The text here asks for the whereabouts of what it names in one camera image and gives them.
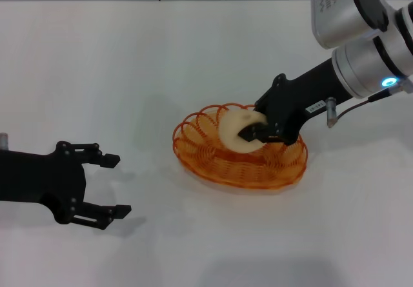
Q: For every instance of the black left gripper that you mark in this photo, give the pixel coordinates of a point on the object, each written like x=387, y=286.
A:
x=38, y=177

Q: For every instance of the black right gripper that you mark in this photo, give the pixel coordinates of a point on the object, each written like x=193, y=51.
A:
x=300, y=96

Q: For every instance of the round pale bread bun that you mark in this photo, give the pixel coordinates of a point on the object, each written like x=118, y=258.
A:
x=234, y=129

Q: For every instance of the orange woven plastic basket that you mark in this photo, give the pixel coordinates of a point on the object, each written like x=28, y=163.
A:
x=238, y=171

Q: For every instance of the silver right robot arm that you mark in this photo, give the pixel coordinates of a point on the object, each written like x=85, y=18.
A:
x=355, y=58

